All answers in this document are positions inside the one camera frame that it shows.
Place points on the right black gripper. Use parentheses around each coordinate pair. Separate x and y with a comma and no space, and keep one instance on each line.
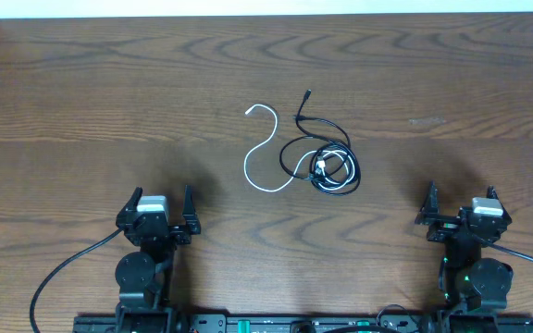
(445,226)

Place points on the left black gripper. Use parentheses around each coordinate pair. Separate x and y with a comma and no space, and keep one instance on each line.
(181,237)

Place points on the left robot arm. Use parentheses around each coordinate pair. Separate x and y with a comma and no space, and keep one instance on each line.
(144,276)

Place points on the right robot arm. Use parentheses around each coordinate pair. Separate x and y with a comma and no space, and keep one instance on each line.
(475,287)

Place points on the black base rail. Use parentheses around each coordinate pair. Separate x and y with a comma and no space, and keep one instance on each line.
(220,323)

